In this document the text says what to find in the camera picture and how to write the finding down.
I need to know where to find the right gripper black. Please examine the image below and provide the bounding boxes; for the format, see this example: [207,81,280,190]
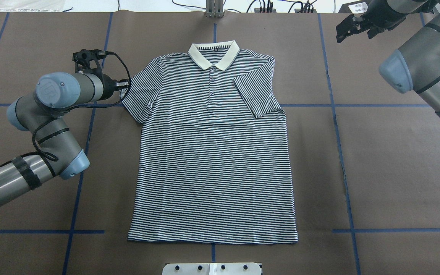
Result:
[336,14,377,43]

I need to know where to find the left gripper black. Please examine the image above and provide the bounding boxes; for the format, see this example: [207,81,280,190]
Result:
[110,79,129,92]

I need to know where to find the blue white striped polo shirt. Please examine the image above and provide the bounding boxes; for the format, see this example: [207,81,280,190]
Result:
[123,40,298,245]

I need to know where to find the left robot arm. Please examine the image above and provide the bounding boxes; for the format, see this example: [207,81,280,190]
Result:
[0,73,130,207]

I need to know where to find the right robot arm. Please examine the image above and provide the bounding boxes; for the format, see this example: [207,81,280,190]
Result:
[336,0,440,118]

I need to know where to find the right grey power hub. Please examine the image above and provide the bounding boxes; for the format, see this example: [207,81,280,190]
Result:
[294,0,317,13]

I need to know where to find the grey power hub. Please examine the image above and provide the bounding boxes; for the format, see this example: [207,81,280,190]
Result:
[250,0,275,13]
[294,0,317,13]

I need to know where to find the left grey power hub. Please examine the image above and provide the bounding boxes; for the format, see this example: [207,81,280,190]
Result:
[250,0,275,13]

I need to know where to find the clear plastic bag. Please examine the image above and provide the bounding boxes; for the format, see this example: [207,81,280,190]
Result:
[0,0,66,12]

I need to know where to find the brown paper table cover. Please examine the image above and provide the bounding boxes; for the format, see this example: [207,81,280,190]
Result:
[0,11,440,275]

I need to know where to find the white mounting plate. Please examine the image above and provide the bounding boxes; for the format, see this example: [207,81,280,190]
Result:
[162,262,263,275]

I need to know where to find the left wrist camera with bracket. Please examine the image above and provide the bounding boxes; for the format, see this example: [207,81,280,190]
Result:
[72,49,107,76]

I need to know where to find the aluminium frame post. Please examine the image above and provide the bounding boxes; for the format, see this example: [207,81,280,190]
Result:
[205,0,225,18]

